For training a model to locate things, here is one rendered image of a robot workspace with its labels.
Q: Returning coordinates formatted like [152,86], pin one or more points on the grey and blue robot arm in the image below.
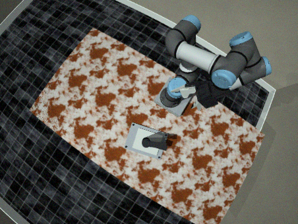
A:
[232,71]

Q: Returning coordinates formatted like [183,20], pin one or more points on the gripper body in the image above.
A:
[208,94]

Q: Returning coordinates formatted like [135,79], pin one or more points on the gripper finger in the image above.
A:
[188,88]
[196,104]

